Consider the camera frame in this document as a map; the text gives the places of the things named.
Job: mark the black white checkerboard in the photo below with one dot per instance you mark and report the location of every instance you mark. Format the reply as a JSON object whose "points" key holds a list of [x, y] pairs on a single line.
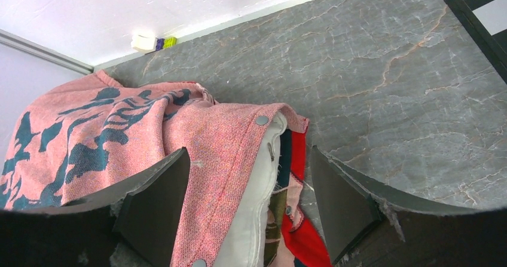
{"points": [[485, 21]]}

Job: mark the small toy bottle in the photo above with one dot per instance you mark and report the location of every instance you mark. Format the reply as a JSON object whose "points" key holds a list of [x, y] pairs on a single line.
{"points": [[148, 44]]}

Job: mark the pink red patterned pillowcase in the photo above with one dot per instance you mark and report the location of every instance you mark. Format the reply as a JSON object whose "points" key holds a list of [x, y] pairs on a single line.
{"points": [[92, 132]]}

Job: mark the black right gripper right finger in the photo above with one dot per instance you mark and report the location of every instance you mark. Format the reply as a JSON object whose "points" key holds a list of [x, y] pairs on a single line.
{"points": [[368, 223]]}

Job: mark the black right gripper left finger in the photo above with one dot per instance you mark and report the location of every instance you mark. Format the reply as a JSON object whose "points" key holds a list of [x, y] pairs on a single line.
{"points": [[130, 223]]}

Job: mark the white pillow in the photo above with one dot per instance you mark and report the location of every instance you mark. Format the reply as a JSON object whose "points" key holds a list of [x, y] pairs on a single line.
{"points": [[244, 243]]}

